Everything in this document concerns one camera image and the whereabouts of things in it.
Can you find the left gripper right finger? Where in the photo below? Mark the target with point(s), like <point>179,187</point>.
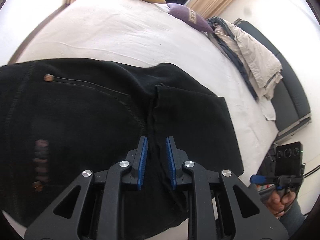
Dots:
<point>220,206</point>

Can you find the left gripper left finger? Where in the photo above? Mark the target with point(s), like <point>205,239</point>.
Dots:
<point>62,218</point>

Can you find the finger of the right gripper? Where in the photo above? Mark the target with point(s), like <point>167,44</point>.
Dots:
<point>262,180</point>

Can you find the black denim pants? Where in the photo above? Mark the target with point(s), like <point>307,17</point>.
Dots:
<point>60,117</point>

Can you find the grey sleeve right forearm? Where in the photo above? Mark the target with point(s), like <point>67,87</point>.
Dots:
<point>293,219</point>

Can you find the person right hand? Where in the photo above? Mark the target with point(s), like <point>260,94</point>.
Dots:
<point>278,205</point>

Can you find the dark grey headboard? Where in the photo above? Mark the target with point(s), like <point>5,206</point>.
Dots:
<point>290,101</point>

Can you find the beige grey folded duvet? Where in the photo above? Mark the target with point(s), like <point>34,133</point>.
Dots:
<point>259,68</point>

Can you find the white bed sheet mattress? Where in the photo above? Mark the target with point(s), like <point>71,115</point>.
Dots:
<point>144,35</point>

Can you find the purple pillow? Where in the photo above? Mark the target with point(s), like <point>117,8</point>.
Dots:
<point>189,17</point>

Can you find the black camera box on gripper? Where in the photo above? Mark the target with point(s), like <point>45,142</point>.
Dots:
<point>289,159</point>

